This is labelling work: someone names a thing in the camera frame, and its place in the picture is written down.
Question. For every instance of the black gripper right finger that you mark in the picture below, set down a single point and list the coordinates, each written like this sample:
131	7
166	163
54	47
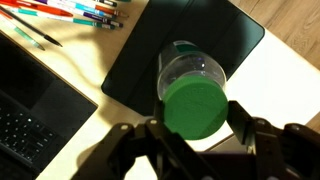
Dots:
283	150

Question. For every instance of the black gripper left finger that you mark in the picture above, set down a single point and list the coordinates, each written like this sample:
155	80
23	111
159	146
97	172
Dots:
143	150

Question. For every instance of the green bottle lid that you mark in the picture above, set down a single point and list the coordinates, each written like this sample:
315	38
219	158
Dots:
196	108

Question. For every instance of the clear bottle with green label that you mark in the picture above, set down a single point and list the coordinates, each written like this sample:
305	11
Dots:
190	63

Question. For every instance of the black tablet folio mat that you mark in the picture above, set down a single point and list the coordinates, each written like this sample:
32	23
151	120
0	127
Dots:
143	60

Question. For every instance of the black laptop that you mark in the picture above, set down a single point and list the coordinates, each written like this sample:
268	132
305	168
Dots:
36	113

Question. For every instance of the orange brown pen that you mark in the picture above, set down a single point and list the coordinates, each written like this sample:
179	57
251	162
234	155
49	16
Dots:
106	10

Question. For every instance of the purple and white pen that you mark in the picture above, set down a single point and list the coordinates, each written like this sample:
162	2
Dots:
83	14

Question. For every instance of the black capped pen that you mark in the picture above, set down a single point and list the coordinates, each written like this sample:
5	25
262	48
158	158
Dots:
108	2

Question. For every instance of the teal and white pen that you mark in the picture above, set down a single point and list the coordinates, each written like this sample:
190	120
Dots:
66	19

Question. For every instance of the green translucent pen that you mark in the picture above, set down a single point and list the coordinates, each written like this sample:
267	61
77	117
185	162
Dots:
23	35

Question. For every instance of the red orange pen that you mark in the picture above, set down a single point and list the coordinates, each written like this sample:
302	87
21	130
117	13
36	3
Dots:
36	7

